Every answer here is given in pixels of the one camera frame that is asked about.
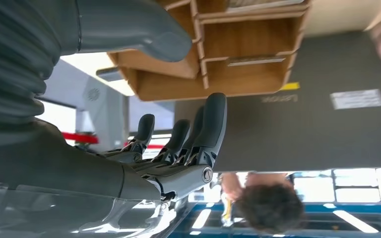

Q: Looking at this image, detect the person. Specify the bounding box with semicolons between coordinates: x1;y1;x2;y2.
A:
218;171;307;235

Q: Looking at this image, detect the gold and white card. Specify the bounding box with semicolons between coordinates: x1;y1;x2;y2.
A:
226;55;287;67

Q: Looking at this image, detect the red barrier belt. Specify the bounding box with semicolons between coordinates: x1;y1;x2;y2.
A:
62;132;165;150

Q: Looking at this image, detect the clear plastic film wrap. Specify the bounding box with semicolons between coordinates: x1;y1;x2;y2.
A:
0;178;192;238

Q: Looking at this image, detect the grey kiosk stand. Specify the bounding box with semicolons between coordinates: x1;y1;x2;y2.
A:
42;59;129;152

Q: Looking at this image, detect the grey laptop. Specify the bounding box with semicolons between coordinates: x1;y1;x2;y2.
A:
174;31;381;173

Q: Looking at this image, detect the wooden compartment box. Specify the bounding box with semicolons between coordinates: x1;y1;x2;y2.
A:
106;0;312;102

